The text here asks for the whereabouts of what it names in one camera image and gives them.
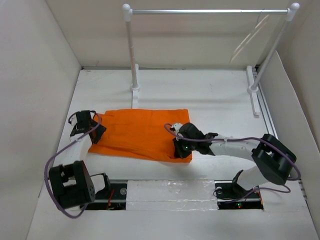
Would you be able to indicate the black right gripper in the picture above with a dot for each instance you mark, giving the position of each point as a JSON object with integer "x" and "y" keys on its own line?
{"x": 179, "y": 152}

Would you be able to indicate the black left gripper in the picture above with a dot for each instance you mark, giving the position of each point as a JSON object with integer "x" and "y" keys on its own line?
{"x": 100, "y": 131}

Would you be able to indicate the orange trousers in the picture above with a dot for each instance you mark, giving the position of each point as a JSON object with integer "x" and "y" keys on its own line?
{"x": 140, "y": 134}

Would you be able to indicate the wooden clothes hanger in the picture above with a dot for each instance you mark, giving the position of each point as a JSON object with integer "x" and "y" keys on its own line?
{"x": 259, "y": 25}

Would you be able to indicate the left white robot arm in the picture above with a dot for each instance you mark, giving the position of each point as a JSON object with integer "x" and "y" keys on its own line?
{"x": 71, "y": 183}

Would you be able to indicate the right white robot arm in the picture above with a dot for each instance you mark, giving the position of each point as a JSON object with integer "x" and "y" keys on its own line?
{"x": 274, "y": 162}

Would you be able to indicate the white clothes rack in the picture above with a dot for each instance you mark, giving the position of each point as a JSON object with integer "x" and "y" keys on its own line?
{"x": 253, "y": 88}

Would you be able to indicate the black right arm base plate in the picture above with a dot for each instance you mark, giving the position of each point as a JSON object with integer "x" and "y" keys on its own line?
{"x": 237, "y": 200}

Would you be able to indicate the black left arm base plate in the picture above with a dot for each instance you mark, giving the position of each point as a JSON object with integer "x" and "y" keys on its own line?
{"x": 115, "y": 200}

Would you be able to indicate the aluminium table edge rail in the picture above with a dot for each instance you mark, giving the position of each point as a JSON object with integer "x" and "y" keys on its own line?
{"x": 265, "y": 112}

